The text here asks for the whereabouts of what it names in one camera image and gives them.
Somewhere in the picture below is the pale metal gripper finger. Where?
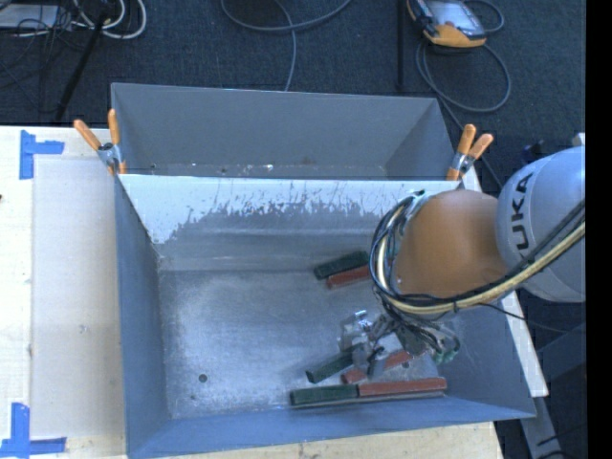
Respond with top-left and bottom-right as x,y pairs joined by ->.
364,346 -> 389,381
338,309 -> 373,354

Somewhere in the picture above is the red-brown flat block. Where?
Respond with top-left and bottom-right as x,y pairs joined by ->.
325,265 -> 373,291
357,376 -> 448,399
339,349 -> 413,385

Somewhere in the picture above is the dark green flat block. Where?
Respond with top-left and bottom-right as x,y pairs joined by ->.
289,383 -> 361,407
313,250 -> 371,281
305,350 -> 359,384

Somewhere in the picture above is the grey metal bin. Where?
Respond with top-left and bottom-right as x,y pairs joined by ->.
109,82 -> 537,459

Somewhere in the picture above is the pale wood flat board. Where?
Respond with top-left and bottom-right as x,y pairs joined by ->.
30,154 -> 126,442

